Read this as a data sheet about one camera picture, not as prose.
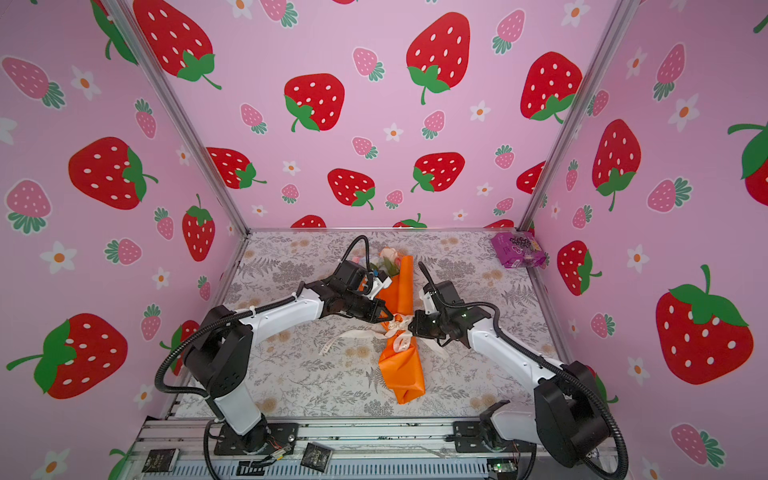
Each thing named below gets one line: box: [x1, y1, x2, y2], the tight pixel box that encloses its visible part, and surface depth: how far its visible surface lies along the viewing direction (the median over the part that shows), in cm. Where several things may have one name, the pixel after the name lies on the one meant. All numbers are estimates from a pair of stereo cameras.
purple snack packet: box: [491, 232, 547, 268], surface depth 110 cm
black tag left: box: [142, 448, 180, 473], surface depth 71 cm
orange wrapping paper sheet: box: [377, 255, 427, 405], surface depth 84 cm
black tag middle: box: [300, 442, 334, 473], surface depth 71 cm
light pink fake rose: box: [380, 247, 398, 262], surface depth 107 cm
